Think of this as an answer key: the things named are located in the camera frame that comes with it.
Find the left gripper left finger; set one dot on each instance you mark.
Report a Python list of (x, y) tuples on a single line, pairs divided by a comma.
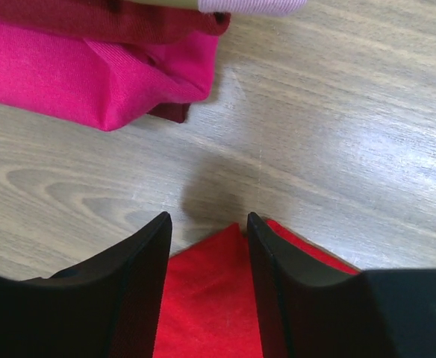
[(105, 306)]

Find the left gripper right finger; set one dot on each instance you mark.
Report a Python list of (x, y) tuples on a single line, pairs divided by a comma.
[(306, 308)]

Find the magenta folded t shirt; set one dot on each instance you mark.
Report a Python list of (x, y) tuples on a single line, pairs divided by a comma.
[(104, 85)]

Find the dark red folded t shirt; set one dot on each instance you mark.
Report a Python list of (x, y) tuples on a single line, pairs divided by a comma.
[(121, 22)]

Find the pink folded printed t shirt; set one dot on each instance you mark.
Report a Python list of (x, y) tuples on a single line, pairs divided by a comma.
[(251, 7)]

